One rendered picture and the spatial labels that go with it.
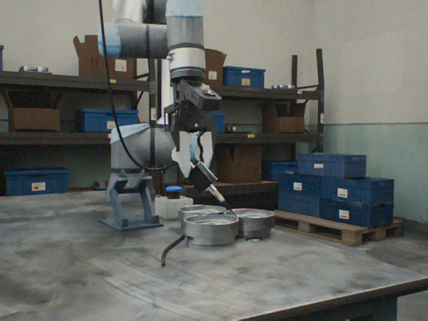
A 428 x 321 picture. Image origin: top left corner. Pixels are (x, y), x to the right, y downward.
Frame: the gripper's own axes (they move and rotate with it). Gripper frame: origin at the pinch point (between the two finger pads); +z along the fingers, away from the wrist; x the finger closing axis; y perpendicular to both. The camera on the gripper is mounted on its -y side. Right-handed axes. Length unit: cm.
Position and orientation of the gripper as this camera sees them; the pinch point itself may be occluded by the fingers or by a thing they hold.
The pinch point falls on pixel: (196, 170)
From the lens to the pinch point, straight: 93.1
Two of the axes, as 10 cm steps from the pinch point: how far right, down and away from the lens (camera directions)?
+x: -8.8, 0.1, -4.8
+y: -4.8, 0.8, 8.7
